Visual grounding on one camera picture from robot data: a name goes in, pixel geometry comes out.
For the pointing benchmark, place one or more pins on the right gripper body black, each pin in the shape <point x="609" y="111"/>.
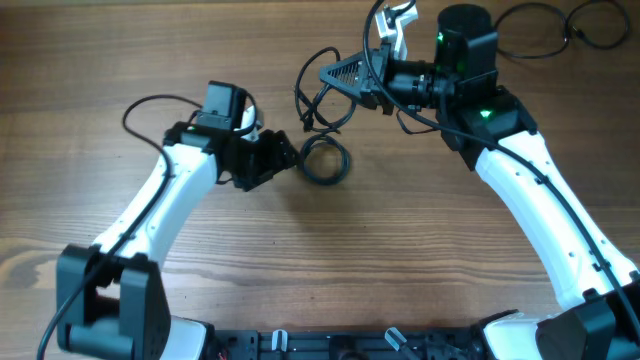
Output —
<point x="413" y="84"/>

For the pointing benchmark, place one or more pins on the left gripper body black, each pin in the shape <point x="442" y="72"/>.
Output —
<point x="257" y="161"/>

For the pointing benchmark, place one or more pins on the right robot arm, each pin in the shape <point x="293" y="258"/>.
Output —
<point x="596" y="286"/>

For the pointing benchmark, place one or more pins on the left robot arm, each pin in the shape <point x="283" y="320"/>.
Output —
<point x="110" y="298"/>

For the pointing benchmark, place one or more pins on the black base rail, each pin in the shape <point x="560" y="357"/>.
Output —
<point x="350" y="345"/>

